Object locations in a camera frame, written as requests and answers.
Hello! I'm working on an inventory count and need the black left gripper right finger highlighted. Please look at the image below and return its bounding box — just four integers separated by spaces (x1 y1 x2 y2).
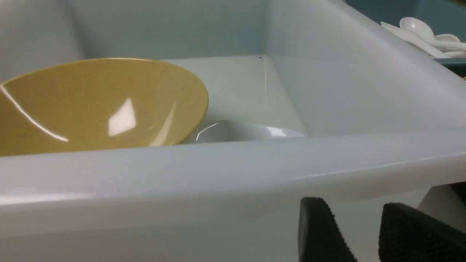
378 203 466 262

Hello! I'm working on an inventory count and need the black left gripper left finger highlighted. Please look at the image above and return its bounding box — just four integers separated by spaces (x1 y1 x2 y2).
298 197 357 262

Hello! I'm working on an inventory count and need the blue plastic spoon bin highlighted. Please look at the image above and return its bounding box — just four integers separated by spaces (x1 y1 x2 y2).
345 0 466 77

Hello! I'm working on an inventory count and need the white dish in tub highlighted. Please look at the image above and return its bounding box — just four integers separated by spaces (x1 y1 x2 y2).
182 120 306 144

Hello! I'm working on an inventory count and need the white ceramic spoon in bin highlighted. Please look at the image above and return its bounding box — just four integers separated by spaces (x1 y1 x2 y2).
380 22 451 59
399 17 466 51

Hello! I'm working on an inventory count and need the large white plastic tub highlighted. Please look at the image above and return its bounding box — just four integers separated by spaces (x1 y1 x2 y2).
1 0 465 262

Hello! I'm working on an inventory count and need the yellow bowl in tub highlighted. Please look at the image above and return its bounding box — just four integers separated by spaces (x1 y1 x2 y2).
0 58 209 156

